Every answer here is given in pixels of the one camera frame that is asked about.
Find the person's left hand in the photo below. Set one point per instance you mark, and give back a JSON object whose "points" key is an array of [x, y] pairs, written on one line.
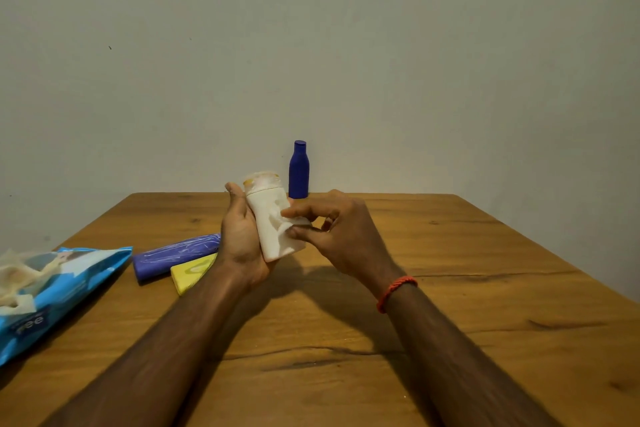
{"points": [[241, 246]]}

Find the person's right hand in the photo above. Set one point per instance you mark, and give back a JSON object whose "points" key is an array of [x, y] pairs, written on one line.
{"points": [[352, 236]]}

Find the person's left thumb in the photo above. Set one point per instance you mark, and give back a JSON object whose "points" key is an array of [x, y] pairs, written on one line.
{"points": [[237, 202]]}

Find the person's right middle finger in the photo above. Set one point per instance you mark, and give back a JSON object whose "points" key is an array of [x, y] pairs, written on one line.
{"points": [[328, 224]]}

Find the person's right thumb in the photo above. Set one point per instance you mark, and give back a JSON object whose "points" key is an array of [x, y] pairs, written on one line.
{"points": [[304, 234]]}

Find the white wipe sheet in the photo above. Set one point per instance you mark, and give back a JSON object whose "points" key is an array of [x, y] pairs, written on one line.
{"points": [[295, 225], [20, 279]]}

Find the white plastic bottle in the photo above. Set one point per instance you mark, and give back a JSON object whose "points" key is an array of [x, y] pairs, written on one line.
{"points": [[267, 221]]}

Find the person's right forearm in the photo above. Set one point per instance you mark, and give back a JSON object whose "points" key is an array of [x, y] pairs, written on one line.
{"points": [[450, 361]]}

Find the person's left forearm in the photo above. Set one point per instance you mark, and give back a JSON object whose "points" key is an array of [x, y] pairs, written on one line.
{"points": [[165, 351]]}

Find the dark blue capped bottle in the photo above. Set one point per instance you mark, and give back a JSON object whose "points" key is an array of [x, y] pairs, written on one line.
{"points": [[299, 171]]}

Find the purple-blue tube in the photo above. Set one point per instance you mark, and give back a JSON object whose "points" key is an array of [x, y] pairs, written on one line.
{"points": [[175, 254]]}

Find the yellow soap bar packet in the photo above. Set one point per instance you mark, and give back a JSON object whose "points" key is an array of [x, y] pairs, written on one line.
{"points": [[192, 272]]}

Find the light blue wipes packet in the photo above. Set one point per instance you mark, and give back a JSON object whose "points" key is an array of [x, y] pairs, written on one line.
{"points": [[60, 296]]}

